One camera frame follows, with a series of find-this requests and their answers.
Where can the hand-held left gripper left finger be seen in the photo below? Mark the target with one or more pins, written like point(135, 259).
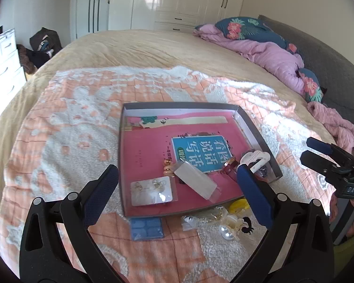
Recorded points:
point(101, 191)

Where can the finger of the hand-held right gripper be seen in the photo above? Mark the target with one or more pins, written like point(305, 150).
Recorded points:
point(317, 145)
point(312, 159)

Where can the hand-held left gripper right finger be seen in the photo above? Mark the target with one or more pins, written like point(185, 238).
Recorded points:
point(253, 194)

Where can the large white hair claw clip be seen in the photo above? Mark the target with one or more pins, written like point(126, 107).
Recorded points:
point(258, 157)

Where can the pearl earrings card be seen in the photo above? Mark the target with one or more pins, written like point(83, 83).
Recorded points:
point(153, 191)

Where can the grey shallow box tray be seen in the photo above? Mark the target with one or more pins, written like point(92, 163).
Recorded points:
point(153, 214)

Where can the clear plastic pouch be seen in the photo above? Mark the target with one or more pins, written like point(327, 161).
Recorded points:
point(196, 182)

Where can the orange spiral hair curler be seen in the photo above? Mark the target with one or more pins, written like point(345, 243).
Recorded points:
point(168, 168)

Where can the yellow round hair accessory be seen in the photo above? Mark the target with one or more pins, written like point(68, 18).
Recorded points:
point(239, 206)

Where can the pink fuzzy blanket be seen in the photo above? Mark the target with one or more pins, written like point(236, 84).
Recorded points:
point(333, 121)

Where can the pearl hair claw clip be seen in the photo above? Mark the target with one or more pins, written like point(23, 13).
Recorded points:
point(230, 227)

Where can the blue plastic packet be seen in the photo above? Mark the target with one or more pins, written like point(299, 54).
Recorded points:
point(146, 228)

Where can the floral teal pillow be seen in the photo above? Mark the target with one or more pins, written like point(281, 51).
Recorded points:
point(311, 85)
point(242, 28)

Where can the clear plastic bag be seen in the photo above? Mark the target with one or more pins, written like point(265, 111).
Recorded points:
point(199, 219)

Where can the pink book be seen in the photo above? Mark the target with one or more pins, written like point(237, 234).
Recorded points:
point(153, 153)

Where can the orange white fleece blanket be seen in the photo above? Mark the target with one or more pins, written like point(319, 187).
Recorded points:
point(76, 123)

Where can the grey bed headboard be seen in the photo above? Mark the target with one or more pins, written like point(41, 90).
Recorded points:
point(327, 53)

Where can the cream paper strip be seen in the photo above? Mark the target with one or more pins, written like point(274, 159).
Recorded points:
point(194, 121)

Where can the purple quilt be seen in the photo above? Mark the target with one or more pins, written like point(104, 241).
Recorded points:
point(268, 56)

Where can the dark clothes pile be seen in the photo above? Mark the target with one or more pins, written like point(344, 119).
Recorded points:
point(28, 60)

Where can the beige bed sheet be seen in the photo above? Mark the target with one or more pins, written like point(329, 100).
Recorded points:
point(150, 47)

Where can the black duffel bag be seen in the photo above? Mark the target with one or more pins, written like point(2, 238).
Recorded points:
point(45, 41)

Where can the white drawer dresser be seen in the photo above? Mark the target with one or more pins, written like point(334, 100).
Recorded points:
point(3, 56)

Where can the white wardrobe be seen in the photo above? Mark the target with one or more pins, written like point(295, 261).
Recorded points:
point(180, 3)

